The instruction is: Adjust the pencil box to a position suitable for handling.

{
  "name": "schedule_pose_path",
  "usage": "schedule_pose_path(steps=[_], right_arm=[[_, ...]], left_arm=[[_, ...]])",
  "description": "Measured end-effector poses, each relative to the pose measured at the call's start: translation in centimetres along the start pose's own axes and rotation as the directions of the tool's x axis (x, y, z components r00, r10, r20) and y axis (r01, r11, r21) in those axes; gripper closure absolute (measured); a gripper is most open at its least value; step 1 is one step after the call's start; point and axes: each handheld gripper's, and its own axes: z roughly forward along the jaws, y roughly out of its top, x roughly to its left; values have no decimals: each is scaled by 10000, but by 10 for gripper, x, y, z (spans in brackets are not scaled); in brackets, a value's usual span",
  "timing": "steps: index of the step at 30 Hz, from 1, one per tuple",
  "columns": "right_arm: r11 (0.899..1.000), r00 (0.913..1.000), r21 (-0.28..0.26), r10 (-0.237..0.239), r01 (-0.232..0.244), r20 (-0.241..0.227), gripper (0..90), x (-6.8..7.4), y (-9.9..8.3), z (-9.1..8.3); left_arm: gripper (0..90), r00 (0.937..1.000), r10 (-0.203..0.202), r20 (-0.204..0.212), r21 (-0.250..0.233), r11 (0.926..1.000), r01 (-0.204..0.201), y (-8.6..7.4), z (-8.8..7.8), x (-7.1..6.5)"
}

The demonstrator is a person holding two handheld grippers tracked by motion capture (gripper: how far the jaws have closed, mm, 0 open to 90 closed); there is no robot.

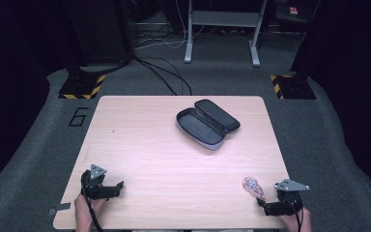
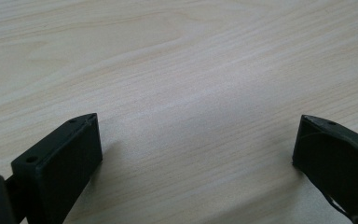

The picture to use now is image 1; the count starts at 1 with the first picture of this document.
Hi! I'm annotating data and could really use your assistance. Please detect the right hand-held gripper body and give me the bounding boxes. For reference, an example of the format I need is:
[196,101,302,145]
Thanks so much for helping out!
[273,178,311,217]

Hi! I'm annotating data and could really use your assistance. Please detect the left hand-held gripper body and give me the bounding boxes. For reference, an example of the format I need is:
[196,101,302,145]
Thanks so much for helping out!
[80,163,111,200]

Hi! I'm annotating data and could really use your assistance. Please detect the small clear plastic packet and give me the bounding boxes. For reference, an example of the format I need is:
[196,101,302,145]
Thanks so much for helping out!
[242,176,266,200]

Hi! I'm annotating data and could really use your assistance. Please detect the black pencil case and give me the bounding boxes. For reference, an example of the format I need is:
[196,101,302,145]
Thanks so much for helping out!
[175,98,242,152]

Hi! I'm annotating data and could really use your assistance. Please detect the person's right hand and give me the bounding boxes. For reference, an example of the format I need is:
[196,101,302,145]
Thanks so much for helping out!
[279,207,313,232]

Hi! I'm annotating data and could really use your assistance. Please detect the grey tape strip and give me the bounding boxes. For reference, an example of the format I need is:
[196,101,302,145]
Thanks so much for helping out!
[46,202,72,217]

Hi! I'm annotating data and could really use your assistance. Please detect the black striped stand base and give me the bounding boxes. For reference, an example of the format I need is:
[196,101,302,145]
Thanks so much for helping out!
[269,73,317,101]
[58,73,106,101]

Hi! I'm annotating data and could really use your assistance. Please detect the black cabinet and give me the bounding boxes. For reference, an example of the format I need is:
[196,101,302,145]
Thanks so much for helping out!
[62,0,134,67]

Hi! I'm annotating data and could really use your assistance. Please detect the white metal stand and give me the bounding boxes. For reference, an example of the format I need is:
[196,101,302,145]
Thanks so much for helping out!
[184,0,269,68]

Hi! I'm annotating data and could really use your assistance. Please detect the black box with red label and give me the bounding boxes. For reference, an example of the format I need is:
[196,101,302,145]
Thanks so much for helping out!
[273,0,305,21]

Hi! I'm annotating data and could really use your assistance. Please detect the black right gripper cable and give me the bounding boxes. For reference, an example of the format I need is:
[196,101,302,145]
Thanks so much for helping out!
[283,196,304,232]

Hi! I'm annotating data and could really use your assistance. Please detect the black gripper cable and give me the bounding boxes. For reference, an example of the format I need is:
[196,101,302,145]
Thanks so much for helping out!
[81,188,104,232]
[283,196,304,232]

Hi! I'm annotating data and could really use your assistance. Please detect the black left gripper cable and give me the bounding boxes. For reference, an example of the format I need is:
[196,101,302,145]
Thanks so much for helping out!
[81,188,104,232]

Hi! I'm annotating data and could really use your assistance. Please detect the black floor cables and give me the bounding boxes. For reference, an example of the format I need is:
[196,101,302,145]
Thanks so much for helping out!
[131,56,193,97]

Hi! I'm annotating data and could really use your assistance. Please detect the white floor cable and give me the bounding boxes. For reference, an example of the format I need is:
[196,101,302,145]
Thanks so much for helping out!
[134,0,207,50]

